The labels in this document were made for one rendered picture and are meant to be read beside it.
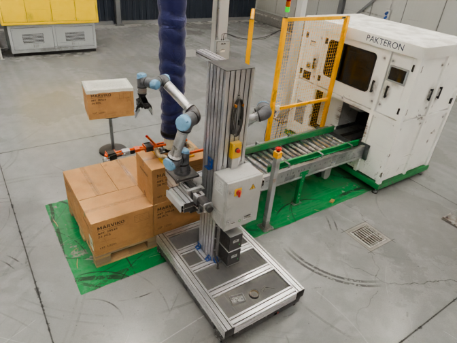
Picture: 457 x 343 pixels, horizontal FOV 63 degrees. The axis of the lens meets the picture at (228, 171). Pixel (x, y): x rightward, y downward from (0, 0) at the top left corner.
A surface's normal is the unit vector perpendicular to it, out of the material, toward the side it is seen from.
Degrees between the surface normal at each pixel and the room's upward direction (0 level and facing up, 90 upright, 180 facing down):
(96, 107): 90
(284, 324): 0
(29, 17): 91
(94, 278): 0
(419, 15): 90
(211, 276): 0
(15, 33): 90
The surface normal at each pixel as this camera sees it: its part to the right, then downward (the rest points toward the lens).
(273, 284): 0.08, -0.85
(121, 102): 0.43, 0.50
